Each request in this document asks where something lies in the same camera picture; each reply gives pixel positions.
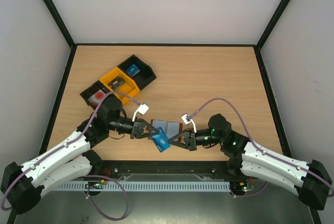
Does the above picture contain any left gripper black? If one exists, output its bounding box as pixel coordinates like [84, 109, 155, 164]
[108, 116, 159, 139]

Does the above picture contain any yellow plastic bin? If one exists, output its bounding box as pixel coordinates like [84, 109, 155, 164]
[99, 67, 140, 98]

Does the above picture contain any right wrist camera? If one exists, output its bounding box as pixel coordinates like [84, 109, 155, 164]
[181, 113, 197, 133]

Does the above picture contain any black plastic bin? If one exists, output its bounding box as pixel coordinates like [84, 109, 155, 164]
[80, 80, 110, 109]
[117, 55, 157, 90]

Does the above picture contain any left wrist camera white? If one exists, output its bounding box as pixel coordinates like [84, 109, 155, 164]
[132, 103, 149, 122]

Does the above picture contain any black frame post left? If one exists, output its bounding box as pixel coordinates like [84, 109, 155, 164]
[43, 0, 75, 49]

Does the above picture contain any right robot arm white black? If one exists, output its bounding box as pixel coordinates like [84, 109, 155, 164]
[169, 114, 333, 210]

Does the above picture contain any brown leather card holder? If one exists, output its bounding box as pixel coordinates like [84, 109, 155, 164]
[150, 120, 183, 141]

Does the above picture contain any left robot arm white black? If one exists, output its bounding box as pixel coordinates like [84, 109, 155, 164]
[1, 96, 159, 215]

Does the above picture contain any black plastic bin near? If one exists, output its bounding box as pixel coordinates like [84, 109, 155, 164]
[80, 80, 110, 109]

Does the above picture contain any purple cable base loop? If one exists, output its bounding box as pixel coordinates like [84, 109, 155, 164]
[230, 179, 269, 199]
[85, 173, 129, 220]

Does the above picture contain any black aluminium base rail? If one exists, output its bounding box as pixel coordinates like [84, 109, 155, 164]
[88, 160, 249, 181]

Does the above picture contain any black plastic bin far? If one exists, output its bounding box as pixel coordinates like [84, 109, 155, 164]
[117, 55, 157, 90]

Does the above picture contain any blue vip card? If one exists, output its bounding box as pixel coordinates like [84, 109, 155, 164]
[151, 127, 171, 152]

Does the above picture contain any purple cable right base loop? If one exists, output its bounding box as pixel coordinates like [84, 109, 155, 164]
[230, 179, 269, 199]

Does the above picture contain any purple cable left base loop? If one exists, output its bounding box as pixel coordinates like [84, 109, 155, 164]
[85, 173, 129, 220]

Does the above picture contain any light blue slotted cable duct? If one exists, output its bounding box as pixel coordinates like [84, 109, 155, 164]
[54, 181, 230, 192]

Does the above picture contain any white red card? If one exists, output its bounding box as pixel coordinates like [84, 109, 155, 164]
[88, 90, 105, 107]

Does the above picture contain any black frame post right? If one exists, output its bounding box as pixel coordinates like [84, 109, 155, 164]
[256, 0, 291, 49]

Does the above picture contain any black frame post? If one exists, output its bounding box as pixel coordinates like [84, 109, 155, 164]
[256, 0, 291, 49]
[43, 0, 75, 49]

